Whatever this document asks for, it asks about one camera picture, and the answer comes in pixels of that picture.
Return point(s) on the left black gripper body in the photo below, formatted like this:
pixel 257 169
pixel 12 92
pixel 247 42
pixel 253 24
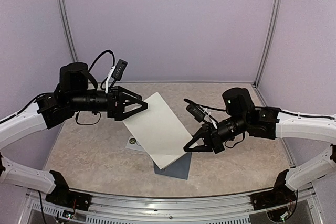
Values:
pixel 112 111

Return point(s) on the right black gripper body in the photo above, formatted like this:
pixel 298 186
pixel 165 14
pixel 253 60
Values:
pixel 213 136

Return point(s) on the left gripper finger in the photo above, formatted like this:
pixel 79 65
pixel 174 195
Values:
pixel 125 94
pixel 132 108

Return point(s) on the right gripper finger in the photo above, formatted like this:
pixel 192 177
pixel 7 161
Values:
pixel 199 135
pixel 197 148

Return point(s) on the brown ornate certificate paper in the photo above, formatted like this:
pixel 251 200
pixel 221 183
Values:
pixel 159 131

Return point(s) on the dark blue envelope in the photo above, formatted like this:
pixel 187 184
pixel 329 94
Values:
pixel 179 169

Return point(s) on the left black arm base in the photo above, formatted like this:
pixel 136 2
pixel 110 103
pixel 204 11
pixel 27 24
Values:
pixel 62 195

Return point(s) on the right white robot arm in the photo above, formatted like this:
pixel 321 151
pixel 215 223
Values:
pixel 268 123

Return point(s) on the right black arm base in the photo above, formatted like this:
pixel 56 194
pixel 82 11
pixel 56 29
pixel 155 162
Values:
pixel 280 194

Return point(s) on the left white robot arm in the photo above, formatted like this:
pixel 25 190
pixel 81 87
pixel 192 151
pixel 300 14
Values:
pixel 77 91

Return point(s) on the white sticker sheet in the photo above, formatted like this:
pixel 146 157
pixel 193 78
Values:
pixel 133 144

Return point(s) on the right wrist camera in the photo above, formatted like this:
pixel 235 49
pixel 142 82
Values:
pixel 200 115

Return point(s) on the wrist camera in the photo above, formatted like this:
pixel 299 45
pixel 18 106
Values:
pixel 115 73
pixel 200 115

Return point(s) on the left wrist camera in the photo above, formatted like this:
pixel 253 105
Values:
pixel 115 73

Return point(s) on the left aluminium corner post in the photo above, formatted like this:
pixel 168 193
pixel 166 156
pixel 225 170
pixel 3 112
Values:
pixel 67 30

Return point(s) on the aluminium corner post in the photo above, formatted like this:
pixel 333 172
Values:
pixel 268 42
pixel 67 30

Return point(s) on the aluminium front rail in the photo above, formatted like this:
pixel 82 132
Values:
pixel 158 199

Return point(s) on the right aluminium corner post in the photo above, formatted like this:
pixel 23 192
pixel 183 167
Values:
pixel 268 42

